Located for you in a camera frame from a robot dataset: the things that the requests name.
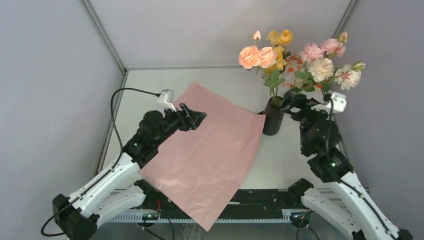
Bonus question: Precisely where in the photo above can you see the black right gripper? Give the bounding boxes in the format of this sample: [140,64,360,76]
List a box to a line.
[280,91,333,154]

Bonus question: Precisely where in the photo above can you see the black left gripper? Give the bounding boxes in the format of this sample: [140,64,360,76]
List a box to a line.
[153,103,207,147]

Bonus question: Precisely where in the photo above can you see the yellow artificial flower stem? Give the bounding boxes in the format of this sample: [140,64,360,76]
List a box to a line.
[260,29,294,108]

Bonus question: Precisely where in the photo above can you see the pink artificial rose stem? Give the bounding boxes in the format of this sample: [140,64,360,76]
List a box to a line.
[299,31,349,84]

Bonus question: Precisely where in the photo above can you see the pink wrapping paper sheet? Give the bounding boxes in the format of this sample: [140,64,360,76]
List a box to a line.
[140,83,265,231]

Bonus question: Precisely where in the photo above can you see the peach artificial rose stem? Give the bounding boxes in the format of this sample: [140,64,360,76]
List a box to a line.
[238,30,278,70]

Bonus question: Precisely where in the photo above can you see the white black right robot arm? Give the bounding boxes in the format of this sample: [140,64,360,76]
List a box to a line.
[282,91,413,240]

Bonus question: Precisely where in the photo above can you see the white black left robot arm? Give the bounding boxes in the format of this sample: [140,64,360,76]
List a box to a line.
[52,103,207,240]

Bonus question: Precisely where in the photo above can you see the dark cylindrical vase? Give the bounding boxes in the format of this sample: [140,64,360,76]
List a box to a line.
[262,96,284,136]

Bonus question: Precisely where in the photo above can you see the orange floral fabric bag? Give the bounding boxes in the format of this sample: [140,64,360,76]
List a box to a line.
[279,55,323,94]

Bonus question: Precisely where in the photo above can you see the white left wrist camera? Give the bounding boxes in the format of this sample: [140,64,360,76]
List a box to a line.
[157,89,177,112]

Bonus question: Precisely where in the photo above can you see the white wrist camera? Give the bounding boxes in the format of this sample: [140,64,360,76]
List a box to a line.
[311,90,347,114]
[157,89,177,112]

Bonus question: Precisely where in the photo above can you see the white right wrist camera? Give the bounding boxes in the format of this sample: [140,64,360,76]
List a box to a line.
[311,90,347,114]

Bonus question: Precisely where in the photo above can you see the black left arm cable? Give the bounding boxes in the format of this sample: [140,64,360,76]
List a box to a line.
[109,87,162,160]

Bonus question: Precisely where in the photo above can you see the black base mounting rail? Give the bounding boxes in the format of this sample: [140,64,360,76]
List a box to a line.
[142,189,306,219]

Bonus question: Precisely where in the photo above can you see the white slotted cable duct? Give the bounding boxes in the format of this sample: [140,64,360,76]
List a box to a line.
[107,211,292,224]

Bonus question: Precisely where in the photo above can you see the aluminium corner frame profile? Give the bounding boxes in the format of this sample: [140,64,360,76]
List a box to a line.
[79,0,127,75]

